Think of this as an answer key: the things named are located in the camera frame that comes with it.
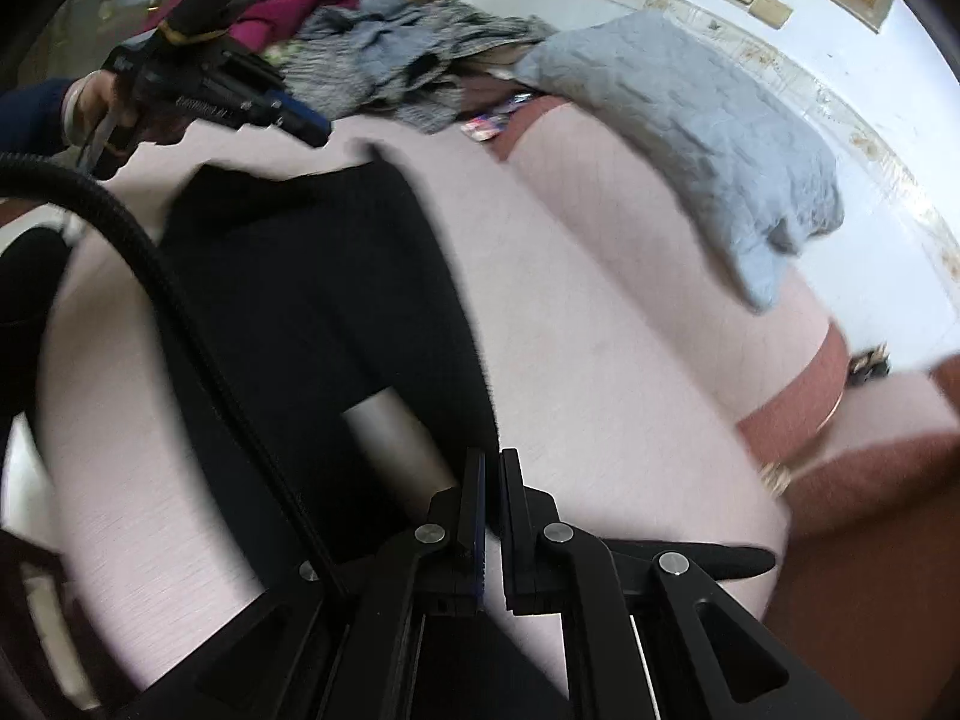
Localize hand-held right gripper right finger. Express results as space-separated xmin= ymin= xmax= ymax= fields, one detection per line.
xmin=499 ymin=448 xmax=863 ymax=720

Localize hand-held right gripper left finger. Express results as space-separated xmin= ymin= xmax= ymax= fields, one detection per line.
xmin=139 ymin=448 xmax=490 ymax=720

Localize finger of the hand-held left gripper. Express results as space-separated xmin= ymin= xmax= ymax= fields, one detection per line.
xmin=216 ymin=47 xmax=287 ymax=96
xmin=259 ymin=90 xmax=333 ymax=149

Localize black pants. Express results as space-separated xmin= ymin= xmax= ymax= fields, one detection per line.
xmin=146 ymin=139 xmax=779 ymax=720

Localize person's left forearm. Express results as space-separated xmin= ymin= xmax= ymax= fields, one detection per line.
xmin=0 ymin=79 xmax=82 ymax=160

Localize person's left hand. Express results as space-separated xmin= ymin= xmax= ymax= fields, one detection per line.
xmin=66 ymin=70 xmax=142 ymax=156

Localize maroon garment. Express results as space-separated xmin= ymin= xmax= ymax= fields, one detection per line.
xmin=146 ymin=0 xmax=357 ymax=53

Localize grey denim garment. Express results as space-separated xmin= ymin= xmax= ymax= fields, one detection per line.
xmin=300 ymin=0 xmax=451 ymax=83

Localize houndstooth coat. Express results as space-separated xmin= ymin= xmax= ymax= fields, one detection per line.
xmin=277 ymin=0 xmax=557 ymax=132

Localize colourful packet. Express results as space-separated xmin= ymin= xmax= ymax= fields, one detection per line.
xmin=459 ymin=92 xmax=535 ymax=143

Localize dark purple cloth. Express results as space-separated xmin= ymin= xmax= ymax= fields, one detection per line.
xmin=450 ymin=67 xmax=526 ymax=117

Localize person's dark clothing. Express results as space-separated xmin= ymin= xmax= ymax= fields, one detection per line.
xmin=0 ymin=227 xmax=72 ymax=466

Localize grey quilted blanket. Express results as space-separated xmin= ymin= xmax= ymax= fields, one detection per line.
xmin=514 ymin=11 xmax=845 ymax=312

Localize small black and white item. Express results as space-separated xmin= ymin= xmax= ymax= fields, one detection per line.
xmin=847 ymin=343 xmax=892 ymax=387

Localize black ribbed cable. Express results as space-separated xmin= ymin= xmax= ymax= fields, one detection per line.
xmin=0 ymin=152 xmax=353 ymax=601

